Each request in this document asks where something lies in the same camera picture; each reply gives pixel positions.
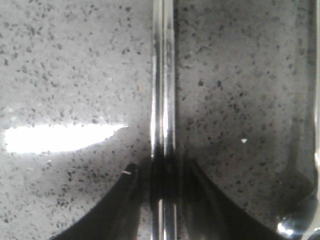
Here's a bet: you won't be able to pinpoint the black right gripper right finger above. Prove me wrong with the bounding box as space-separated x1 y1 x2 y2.
183 160 282 240

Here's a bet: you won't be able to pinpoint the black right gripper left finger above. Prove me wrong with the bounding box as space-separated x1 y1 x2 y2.
53 163 140 240

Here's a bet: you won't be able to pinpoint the silver metal spoon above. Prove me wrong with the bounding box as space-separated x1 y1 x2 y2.
275 0 320 240

